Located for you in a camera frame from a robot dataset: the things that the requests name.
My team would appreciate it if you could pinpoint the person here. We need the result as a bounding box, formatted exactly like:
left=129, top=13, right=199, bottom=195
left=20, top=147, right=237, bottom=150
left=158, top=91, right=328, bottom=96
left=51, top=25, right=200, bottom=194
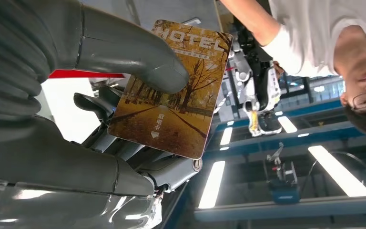
left=220, top=0, right=366, bottom=138

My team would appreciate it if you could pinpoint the blue machine box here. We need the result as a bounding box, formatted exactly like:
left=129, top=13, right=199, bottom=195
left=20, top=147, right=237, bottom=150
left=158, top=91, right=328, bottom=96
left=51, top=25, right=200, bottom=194
left=265, top=142, right=301, bottom=205

